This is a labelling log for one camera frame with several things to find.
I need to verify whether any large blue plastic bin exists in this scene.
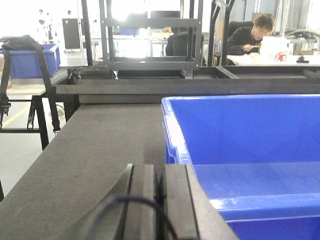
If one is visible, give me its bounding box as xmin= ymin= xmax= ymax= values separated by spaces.
xmin=161 ymin=94 xmax=320 ymax=240

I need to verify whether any black metal shelf rack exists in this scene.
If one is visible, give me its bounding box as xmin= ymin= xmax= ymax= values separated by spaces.
xmin=99 ymin=0 xmax=203 ymax=72

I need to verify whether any seated person in black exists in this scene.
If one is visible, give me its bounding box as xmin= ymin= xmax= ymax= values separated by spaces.
xmin=226 ymin=14 xmax=275 ymax=56

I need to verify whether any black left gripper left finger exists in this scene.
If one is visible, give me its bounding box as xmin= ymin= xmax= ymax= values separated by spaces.
xmin=55 ymin=163 xmax=158 ymax=240

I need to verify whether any black metal frame table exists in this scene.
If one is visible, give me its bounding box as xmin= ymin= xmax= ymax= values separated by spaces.
xmin=0 ymin=64 xmax=320 ymax=150

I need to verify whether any white work table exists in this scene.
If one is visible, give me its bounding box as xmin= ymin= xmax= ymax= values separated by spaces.
xmin=226 ymin=54 xmax=320 ymax=67

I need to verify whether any black bag with straps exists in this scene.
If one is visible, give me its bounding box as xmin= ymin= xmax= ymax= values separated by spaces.
xmin=0 ymin=35 xmax=61 ymax=132

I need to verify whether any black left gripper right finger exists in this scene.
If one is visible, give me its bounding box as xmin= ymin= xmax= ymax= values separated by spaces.
xmin=159 ymin=164 xmax=238 ymax=240

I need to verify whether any thin dark cable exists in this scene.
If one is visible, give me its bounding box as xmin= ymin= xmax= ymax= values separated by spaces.
xmin=86 ymin=196 xmax=180 ymax=240

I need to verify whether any black office chair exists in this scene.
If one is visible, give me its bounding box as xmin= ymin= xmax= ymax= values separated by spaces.
xmin=165 ymin=31 xmax=206 ymax=66

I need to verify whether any white bag red print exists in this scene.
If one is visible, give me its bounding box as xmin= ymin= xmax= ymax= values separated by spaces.
xmin=259 ymin=36 xmax=294 ymax=63

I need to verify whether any blue crate on table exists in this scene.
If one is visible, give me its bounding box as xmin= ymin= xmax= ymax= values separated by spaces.
xmin=10 ymin=43 xmax=61 ymax=79

